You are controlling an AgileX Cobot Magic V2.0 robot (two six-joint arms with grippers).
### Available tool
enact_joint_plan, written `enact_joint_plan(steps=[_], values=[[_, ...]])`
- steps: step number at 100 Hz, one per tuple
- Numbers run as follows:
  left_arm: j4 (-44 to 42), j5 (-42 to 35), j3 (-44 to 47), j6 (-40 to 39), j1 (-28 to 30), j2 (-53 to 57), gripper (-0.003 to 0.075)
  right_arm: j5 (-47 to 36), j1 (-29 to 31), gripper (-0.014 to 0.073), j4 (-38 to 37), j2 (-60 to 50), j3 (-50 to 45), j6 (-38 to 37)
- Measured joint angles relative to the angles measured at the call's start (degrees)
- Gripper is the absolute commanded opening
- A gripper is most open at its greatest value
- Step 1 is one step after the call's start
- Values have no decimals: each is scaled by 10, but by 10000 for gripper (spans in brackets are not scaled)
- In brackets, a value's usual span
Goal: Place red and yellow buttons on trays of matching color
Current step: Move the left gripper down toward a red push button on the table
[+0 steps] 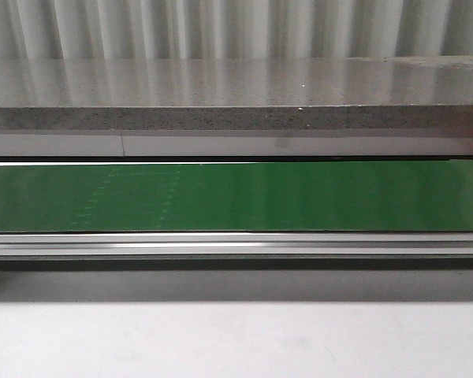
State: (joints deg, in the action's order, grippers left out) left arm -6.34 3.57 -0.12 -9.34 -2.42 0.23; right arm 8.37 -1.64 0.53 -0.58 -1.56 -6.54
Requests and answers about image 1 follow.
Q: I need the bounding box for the grey speckled stone counter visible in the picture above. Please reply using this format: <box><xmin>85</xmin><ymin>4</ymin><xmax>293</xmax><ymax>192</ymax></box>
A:
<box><xmin>0</xmin><ymin>57</ymin><xmax>473</xmax><ymax>160</ymax></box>

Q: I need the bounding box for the green conveyor belt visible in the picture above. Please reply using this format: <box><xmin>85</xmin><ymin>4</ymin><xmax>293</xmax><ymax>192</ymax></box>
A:
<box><xmin>0</xmin><ymin>160</ymin><xmax>473</xmax><ymax>233</ymax></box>

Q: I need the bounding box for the white pleated curtain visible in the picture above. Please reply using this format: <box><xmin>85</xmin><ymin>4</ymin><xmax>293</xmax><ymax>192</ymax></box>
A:
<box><xmin>0</xmin><ymin>1</ymin><xmax>473</xmax><ymax>59</ymax></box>

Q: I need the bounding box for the aluminium conveyor side rail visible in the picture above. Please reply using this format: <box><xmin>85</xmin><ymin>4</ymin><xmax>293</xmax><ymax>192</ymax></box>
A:
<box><xmin>0</xmin><ymin>232</ymin><xmax>473</xmax><ymax>260</ymax></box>

